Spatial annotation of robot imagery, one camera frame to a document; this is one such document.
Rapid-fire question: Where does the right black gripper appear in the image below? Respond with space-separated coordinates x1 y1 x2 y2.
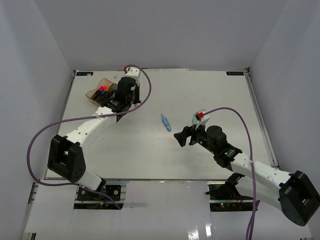
173 120 217 155

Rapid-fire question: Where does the light blue correction pen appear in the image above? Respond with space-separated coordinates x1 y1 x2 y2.
160 114 172 133

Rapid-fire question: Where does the pink cap highlighter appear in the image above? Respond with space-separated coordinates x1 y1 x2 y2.
91 85 103 101

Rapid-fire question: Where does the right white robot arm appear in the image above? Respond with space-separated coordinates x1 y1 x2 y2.
173 125 320 227

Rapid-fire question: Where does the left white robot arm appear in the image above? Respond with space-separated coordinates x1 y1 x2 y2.
47 76 139 200

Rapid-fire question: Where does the light green correction pen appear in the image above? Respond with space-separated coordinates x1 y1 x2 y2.
192 113 198 125

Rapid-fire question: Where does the smoky grey plastic tray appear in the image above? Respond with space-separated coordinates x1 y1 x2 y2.
95 83 118 107

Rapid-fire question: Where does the amber plastic tray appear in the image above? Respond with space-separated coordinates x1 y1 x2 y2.
85 78 114 106

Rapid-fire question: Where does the left black logo sticker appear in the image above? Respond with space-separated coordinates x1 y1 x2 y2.
76 71 94 76

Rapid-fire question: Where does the black logo sticker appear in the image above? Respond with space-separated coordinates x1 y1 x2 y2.
226 71 244 76
76 71 94 76

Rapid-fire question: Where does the right black logo sticker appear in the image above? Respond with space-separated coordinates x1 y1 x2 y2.
226 71 244 76

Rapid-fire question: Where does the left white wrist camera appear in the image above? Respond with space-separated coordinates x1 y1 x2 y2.
124 66 140 82

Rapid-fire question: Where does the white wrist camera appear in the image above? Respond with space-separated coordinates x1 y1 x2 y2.
124 66 140 82
194 109 210 129

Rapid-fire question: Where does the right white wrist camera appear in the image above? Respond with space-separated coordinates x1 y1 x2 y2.
194 109 210 129

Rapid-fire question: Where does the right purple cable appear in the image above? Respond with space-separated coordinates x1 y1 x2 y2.
199 107 261 240

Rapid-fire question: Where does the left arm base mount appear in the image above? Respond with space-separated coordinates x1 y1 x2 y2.
73 184 124 210

